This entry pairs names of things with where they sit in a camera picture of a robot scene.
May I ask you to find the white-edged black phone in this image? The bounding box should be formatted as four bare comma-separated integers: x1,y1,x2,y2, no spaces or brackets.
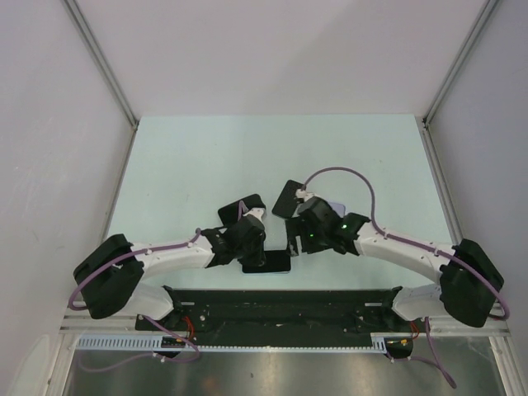
239,250,291,274

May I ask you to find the white cable duct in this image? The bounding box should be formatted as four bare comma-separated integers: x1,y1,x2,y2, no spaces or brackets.
76,334,413,354

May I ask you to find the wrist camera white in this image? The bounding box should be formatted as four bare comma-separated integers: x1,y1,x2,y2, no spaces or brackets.
295,188,317,205
243,207,266,223

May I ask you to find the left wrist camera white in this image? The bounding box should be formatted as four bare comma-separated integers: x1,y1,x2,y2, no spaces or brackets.
243,207,266,223

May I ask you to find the aluminium frame post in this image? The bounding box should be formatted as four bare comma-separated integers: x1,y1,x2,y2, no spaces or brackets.
61,0,139,130
422,0,502,129

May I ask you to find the light blue phone case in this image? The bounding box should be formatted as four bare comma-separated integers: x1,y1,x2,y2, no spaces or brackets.
243,271,290,276

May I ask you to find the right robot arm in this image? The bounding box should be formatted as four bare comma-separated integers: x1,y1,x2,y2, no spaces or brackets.
284,191,504,331

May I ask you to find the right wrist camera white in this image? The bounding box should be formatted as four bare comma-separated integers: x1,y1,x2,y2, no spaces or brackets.
295,188,317,205

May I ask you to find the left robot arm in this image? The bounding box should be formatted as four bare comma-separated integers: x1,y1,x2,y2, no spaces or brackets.
68,208,266,330

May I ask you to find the left aluminium frame post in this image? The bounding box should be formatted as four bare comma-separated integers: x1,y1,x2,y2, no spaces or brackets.
61,0,139,130

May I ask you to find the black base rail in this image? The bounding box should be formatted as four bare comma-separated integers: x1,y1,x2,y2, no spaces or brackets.
157,287,423,333

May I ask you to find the green-edged black phone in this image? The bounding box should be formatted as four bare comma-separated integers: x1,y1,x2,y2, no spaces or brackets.
271,180,303,219

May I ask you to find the black phone case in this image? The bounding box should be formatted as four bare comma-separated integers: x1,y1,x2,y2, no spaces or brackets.
218,194,266,227

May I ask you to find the purple phone case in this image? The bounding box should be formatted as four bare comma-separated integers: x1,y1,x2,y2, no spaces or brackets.
329,202,346,217

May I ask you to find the right aluminium frame post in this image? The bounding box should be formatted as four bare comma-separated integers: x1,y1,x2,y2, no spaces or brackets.
422,0,502,129

